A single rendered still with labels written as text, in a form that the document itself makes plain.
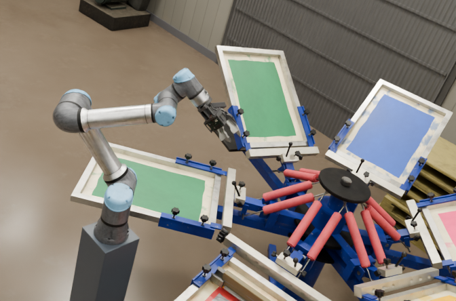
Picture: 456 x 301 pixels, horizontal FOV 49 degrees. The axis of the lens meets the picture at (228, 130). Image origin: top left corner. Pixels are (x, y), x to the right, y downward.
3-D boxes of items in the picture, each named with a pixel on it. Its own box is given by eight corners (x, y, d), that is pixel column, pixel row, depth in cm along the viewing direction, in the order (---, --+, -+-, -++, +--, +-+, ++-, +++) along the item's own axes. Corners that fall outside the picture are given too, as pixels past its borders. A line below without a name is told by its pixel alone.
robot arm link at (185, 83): (172, 76, 202) (188, 64, 200) (188, 96, 205) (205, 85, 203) (168, 82, 195) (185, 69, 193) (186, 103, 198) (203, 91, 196)
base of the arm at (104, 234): (86, 228, 218) (89, 210, 213) (115, 217, 229) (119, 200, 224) (106, 249, 210) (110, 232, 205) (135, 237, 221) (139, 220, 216)
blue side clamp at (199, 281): (196, 295, 236) (200, 285, 233) (188, 289, 238) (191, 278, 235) (230, 264, 260) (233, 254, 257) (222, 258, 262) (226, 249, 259)
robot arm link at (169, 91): (150, 106, 196) (171, 91, 192) (153, 93, 205) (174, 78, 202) (163, 120, 199) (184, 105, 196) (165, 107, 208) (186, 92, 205)
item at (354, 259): (357, 311, 257) (366, 295, 252) (233, 228, 286) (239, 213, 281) (397, 238, 323) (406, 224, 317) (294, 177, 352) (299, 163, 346)
